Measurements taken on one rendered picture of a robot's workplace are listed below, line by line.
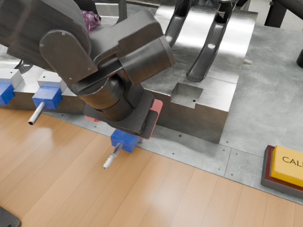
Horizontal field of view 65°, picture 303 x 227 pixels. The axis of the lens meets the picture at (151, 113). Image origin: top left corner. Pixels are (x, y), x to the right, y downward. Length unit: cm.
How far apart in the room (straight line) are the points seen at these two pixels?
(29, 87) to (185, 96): 34
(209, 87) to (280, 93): 25
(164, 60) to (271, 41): 67
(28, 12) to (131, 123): 20
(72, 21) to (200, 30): 46
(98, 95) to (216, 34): 43
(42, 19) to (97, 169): 30
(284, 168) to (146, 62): 30
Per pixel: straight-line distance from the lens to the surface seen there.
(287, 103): 65
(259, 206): 45
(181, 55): 58
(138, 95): 36
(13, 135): 58
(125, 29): 28
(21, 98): 60
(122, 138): 44
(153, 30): 27
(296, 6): 96
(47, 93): 53
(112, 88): 29
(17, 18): 24
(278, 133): 56
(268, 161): 48
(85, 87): 28
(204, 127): 47
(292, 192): 47
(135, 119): 36
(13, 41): 25
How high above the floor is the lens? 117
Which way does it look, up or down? 44 degrees down
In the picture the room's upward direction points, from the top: straight up
